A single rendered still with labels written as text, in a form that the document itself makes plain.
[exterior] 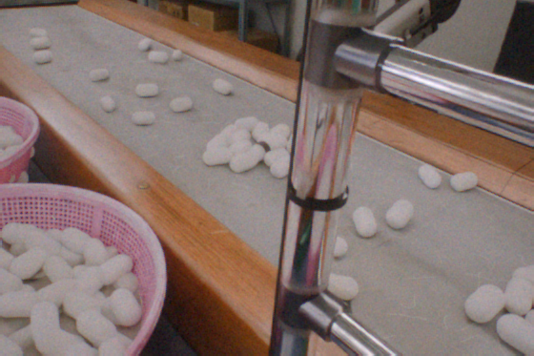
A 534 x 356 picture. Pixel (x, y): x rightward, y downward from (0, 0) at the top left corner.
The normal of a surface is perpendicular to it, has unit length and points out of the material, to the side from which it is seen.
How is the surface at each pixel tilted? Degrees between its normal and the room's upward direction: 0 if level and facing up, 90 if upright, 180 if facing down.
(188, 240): 0
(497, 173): 45
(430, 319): 0
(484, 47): 90
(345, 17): 90
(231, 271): 0
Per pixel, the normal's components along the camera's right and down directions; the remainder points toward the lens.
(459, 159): -0.48, -0.43
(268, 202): 0.07, -0.88
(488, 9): -0.70, 0.29
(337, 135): 0.25, 0.48
